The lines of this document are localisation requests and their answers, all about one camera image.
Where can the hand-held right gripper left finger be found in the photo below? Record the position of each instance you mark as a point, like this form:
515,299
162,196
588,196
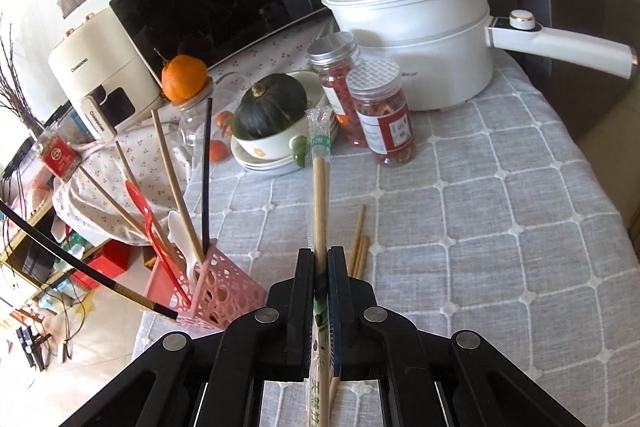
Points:
302,287

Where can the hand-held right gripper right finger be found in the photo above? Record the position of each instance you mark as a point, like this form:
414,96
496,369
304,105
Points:
334,307

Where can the plastic wooden chopstick pair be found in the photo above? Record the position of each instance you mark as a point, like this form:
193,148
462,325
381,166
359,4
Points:
320,207

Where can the pink perforated utensil holder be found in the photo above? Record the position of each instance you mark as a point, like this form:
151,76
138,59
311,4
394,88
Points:
220,287

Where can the white plastic spoon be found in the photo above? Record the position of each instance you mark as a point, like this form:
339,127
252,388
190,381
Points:
177,227

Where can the black chopstick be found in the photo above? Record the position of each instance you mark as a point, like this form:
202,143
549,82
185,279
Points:
75,264
206,177

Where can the red plastic spoon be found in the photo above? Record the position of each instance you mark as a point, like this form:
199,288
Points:
150,222

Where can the white plate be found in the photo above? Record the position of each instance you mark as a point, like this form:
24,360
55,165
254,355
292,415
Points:
260,171
250,159

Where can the white flower-print bowl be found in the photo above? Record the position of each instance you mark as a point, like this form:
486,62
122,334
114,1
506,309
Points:
270,149

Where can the small orange tomato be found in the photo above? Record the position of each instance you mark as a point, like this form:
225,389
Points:
225,120
218,152

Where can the dark green squash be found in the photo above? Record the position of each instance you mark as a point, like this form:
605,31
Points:
270,107

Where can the white lid dried fruit jar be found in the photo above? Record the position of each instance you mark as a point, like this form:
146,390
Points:
382,117

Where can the clear glass jar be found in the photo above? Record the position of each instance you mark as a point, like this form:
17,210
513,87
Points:
192,132

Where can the red box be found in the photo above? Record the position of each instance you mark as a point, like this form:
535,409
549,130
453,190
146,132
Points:
105,264

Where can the silver lid dried fruit jar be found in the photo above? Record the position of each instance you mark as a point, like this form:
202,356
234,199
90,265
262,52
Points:
332,57

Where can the orange fruit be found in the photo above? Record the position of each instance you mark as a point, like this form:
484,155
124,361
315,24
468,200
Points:
185,79

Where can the white electric cooking pot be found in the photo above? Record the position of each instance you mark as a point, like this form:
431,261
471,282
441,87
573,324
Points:
425,57

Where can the red label clear tin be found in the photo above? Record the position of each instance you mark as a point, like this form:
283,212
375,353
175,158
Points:
57,157

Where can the low wooden shelf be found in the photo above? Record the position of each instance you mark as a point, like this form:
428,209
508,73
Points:
20,237

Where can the white air fryer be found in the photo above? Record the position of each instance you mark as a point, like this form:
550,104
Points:
100,62

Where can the dry bare branches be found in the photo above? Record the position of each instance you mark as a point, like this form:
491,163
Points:
15,97

